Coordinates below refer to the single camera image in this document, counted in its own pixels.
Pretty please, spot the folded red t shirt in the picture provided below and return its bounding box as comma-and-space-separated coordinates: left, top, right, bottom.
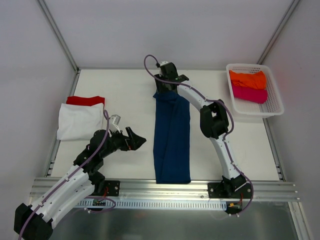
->
66, 96, 105, 107

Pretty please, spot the folded white t shirt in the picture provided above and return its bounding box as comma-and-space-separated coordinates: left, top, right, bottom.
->
57, 103, 104, 141

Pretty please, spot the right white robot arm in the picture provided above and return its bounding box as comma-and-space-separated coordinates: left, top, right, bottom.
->
154, 61, 251, 199

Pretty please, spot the orange t shirt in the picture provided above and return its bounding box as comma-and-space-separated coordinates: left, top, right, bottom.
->
229, 70, 267, 90

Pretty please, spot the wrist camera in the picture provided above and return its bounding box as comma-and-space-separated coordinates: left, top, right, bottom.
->
156, 61, 173, 75
109, 114, 121, 134

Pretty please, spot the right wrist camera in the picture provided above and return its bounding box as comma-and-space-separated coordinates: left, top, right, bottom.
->
156, 61, 173, 75

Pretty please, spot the purple cable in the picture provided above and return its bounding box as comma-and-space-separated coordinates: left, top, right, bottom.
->
17, 109, 117, 240
143, 54, 255, 217

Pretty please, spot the white plastic basket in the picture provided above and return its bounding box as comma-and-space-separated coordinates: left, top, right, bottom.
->
226, 63, 284, 119

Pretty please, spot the white slotted cable duct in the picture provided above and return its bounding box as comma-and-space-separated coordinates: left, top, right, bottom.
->
75, 198, 227, 211

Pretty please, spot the navy blue t shirt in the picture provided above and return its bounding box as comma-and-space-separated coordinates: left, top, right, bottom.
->
153, 91, 191, 184

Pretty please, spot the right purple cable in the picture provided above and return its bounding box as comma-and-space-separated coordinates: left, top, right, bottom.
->
143, 54, 255, 217

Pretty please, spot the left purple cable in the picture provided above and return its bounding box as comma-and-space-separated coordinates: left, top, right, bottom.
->
17, 109, 117, 240

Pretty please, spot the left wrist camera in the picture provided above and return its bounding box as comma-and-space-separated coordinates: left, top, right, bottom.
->
109, 114, 121, 134

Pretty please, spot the aluminium mounting rail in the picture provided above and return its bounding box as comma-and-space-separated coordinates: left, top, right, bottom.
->
29, 176, 301, 202

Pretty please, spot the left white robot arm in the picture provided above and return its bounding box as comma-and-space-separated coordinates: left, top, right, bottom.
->
13, 127, 147, 240

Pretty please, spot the pink t shirt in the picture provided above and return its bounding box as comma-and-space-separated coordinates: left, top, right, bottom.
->
231, 83, 268, 104

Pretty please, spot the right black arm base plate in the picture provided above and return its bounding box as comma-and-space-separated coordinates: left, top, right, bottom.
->
207, 181, 253, 199

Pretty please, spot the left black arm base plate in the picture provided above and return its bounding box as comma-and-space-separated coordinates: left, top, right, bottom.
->
91, 180, 121, 197

